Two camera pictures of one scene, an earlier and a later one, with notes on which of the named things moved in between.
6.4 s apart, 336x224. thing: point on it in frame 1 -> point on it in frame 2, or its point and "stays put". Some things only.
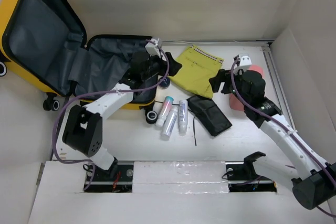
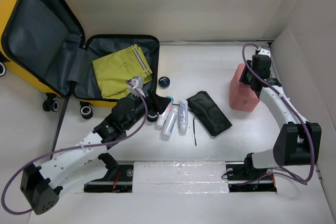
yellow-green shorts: [197, 66] -> [114, 71]
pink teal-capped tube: [167, 105] stays put
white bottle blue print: [182, 116] stays put
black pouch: [209, 114] stays put
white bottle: [169, 124] stays put
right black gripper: [222, 75] -> [243, 78]
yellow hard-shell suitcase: [43, 47] stays put
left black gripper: [163, 63] -> [157, 103]
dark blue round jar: [165, 83] stays put
